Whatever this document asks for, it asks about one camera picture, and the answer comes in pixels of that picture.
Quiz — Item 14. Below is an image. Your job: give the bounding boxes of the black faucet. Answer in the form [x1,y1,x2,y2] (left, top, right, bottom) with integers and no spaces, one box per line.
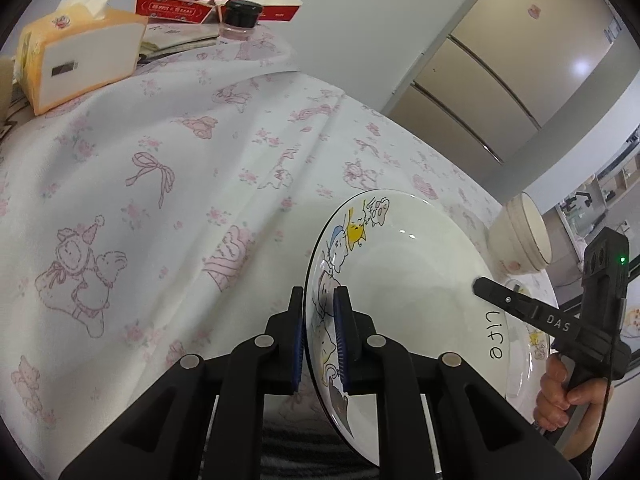
[561,191,602,211]

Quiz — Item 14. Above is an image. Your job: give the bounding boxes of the yellow tissue box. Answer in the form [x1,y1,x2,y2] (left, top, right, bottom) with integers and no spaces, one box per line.
[14,0,148,116]

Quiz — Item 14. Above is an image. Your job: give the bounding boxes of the red white cardboard box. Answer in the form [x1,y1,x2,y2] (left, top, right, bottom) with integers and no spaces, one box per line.
[134,0,303,24]

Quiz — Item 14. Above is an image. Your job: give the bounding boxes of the black cable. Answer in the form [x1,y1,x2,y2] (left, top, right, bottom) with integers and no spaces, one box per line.
[584,299,629,466]

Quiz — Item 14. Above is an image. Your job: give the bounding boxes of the large cartoon cat plate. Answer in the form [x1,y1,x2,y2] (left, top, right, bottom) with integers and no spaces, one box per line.
[506,314,550,411]

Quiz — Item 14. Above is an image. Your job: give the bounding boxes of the beige refrigerator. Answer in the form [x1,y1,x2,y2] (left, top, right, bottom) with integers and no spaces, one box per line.
[390,0,620,180]

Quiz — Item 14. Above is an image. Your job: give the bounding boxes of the bathroom vanity cabinet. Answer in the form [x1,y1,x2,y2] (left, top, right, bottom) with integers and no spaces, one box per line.
[544,131,639,297]

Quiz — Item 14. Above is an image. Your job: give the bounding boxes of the small cartoon life plate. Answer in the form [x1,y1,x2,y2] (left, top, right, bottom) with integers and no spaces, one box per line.
[305,190,510,464]

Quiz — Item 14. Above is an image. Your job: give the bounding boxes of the right hand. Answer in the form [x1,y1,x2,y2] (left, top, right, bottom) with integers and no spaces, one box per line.
[534,354,614,460]

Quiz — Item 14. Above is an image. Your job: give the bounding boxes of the white bowl pink stripes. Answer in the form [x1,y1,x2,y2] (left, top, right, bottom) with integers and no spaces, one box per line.
[487,193,552,275]

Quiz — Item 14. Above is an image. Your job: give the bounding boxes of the white pink print tablecloth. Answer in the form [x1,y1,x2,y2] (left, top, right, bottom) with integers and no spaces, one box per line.
[1,27,499,479]

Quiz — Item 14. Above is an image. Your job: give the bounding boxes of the black lid glass jar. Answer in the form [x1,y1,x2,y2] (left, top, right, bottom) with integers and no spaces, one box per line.
[219,0,262,40]

